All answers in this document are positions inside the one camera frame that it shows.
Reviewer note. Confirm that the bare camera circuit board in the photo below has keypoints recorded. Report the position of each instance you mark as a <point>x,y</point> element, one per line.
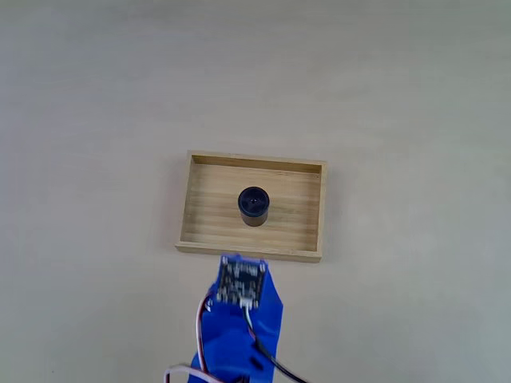
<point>240,281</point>

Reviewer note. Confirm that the black cylinder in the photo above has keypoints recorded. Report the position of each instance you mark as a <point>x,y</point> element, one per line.
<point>254,205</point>

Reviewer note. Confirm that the shallow wooden box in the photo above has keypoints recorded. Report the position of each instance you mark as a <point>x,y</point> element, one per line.
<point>291,215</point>

